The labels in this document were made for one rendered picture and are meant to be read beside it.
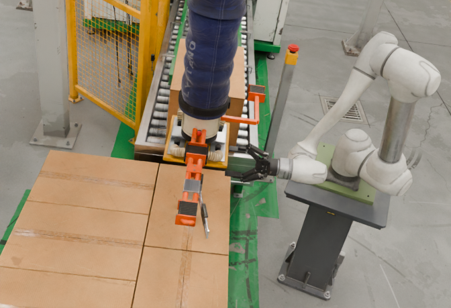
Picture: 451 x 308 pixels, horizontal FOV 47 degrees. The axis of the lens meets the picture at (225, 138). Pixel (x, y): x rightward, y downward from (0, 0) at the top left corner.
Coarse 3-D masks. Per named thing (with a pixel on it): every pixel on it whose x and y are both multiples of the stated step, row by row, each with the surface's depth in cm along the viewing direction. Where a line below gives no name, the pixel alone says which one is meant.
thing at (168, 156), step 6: (174, 120) 256; (180, 120) 256; (168, 132) 248; (168, 138) 245; (174, 138) 244; (168, 144) 241; (180, 144) 241; (168, 150) 237; (168, 156) 234; (174, 156) 235; (180, 156) 235
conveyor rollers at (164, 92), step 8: (184, 0) 471; (176, 24) 434; (176, 32) 419; (184, 32) 420; (176, 40) 407; (168, 64) 376; (168, 72) 369; (160, 88) 356; (168, 88) 355; (160, 96) 342; (168, 96) 349; (160, 104) 334; (160, 112) 327; (152, 120) 319; (160, 120) 320; (152, 128) 313; (240, 128) 330; (160, 136) 313; (240, 136) 322; (240, 144) 315
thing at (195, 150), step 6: (186, 144) 221; (192, 144) 222; (198, 144) 222; (204, 144) 222; (186, 150) 218; (192, 150) 220; (198, 150) 220; (204, 150) 221; (186, 156) 217; (192, 156) 217; (198, 156) 216; (204, 156) 216; (186, 162) 219; (204, 162) 218
